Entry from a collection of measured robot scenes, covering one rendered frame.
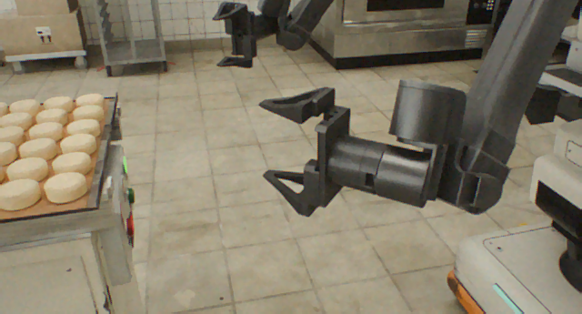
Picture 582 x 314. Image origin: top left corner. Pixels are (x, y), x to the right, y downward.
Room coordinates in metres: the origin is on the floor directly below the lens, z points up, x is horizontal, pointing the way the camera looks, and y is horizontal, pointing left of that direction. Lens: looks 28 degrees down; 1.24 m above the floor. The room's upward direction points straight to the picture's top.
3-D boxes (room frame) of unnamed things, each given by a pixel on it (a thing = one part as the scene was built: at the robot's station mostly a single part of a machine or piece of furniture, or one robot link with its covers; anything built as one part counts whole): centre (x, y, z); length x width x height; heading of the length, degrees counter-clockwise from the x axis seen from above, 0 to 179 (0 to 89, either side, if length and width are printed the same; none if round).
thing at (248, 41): (0.99, 0.13, 0.96); 0.09 x 0.07 x 0.07; 150
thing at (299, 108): (0.48, -0.01, 1.02); 0.09 x 0.07 x 0.07; 60
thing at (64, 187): (0.51, 0.30, 0.91); 0.05 x 0.05 x 0.02
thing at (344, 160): (0.44, -0.07, 0.99); 0.07 x 0.07 x 0.10; 60
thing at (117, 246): (0.67, 0.31, 0.77); 0.24 x 0.04 x 0.14; 16
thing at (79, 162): (0.57, 0.32, 0.91); 0.05 x 0.05 x 0.02
